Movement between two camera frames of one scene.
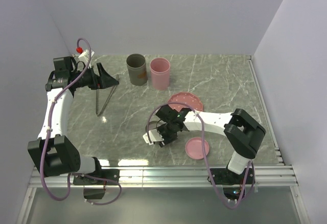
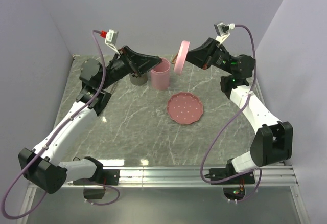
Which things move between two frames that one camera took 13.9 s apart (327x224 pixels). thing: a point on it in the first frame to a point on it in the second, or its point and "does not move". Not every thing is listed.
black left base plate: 109,174 does not move
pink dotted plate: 186,97 does not move
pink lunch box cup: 160,68 does not move
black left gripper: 104,80 to 140,63
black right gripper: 166,139 to 203,56
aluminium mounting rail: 172,177 does not move
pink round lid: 193,148 to 181,57
